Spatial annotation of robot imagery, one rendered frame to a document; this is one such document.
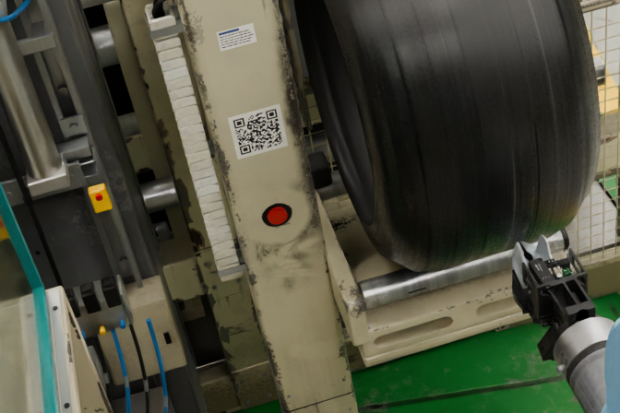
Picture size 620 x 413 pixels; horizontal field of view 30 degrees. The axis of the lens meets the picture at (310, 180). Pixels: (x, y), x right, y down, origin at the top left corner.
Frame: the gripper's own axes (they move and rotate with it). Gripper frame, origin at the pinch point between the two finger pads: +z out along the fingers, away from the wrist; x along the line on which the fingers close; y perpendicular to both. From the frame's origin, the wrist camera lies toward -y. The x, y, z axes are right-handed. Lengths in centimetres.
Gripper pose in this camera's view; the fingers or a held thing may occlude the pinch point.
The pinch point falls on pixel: (522, 253)
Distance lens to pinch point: 168.6
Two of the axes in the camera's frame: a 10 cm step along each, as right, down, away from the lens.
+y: -1.5, -7.6, -6.3
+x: -9.6, 2.7, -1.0
